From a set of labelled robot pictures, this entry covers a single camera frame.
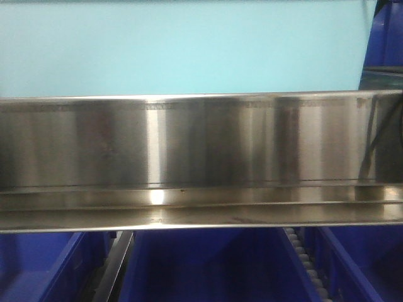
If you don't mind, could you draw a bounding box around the light blue plastic bin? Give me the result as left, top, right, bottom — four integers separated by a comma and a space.
1, 1, 376, 97

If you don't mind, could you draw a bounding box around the dark blue bin lower middle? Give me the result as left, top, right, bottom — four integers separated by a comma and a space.
119, 228, 320, 301

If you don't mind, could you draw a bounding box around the dark blue bin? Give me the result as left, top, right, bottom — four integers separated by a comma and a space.
300, 225, 402, 301
364, 1, 402, 67
119, 228, 320, 301
1, 232, 116, 301

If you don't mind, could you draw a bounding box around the white roller track right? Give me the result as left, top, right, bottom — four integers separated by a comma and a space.
284, 227, 332, 301

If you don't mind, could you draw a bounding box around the metal roller track left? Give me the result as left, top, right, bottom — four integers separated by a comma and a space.
79, 231, 134, 301

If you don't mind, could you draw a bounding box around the dark blue bin lower right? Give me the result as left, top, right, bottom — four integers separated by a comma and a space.
300, 225, 402, 301

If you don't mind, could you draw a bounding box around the dark blue bin lower left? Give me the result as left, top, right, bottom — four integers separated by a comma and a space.
1, 232, 116, 301

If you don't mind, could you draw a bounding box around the dark blue bin upper right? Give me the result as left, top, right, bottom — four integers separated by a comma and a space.
364, 1, 402, 67

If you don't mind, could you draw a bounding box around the stainless steel shelf rail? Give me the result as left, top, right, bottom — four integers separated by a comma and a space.
1, 90, 402, 233

